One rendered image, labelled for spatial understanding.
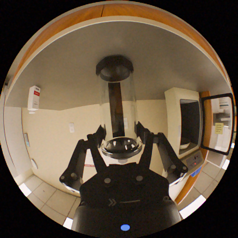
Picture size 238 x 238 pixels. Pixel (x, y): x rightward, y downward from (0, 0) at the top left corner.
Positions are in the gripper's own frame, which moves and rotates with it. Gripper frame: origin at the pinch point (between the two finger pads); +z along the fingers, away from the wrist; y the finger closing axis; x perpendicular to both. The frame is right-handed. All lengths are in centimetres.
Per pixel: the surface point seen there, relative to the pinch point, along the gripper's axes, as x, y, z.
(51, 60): 20.0, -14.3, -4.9
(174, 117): -4.3, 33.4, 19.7
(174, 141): -18.7, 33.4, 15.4
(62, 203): -154, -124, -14
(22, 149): -59, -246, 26
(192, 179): -67, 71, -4
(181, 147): -26, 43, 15
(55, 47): 20.6, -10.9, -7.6
